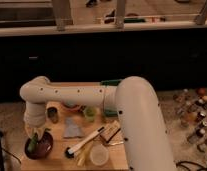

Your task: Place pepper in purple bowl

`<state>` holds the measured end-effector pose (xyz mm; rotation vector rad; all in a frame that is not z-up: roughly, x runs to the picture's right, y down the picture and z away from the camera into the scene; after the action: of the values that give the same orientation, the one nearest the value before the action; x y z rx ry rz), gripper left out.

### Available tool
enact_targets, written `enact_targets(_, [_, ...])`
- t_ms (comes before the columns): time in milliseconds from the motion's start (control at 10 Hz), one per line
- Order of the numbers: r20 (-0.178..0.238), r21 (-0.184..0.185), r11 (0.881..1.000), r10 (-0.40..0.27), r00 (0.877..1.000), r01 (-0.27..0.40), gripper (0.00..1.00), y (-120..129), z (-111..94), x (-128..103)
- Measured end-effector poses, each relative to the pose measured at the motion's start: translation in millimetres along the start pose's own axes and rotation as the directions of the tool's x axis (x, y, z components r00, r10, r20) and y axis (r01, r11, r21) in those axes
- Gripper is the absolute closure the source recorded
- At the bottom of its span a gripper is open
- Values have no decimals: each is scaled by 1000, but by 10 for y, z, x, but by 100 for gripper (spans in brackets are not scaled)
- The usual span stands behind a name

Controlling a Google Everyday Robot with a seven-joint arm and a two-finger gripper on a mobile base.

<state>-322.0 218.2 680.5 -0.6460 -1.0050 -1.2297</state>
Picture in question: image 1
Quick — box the dark purple bowl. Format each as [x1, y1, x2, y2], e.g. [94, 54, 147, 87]
[24, 132, 53, 160]

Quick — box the green block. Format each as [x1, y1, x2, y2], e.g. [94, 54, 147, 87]
[103, 109, 117, 117]

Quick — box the tan wooden box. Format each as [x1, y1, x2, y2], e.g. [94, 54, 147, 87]
[101, 120, 120, 143]

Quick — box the white spatula black tip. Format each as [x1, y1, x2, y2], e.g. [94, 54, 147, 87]
[65, 126, 105, 158]

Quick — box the orange bowl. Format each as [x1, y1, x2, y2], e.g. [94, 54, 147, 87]
[62, 103, 81, 112]

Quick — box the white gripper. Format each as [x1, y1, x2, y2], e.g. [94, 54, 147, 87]
[25, 124, 45, 139]

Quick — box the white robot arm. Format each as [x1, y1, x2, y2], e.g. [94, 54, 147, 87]
[19, 76, 177, 171]

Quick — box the yellow corn piece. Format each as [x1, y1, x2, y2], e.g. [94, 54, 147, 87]
[77, 141, 93, 166]

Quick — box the grey cloth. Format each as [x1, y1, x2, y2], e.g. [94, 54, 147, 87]
[63, 117, 84, 138]

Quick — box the green cup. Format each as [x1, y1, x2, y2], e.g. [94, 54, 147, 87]
[83, 107, 96, 122]

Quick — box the wooden railing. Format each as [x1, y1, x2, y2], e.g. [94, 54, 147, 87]
[0, 0, 207, 37]

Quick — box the dark small cup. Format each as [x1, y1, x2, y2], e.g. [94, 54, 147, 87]
[47, 107, 58, 124]

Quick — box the green pepper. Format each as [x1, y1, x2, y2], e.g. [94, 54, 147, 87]
[27, 133, 38, 153]

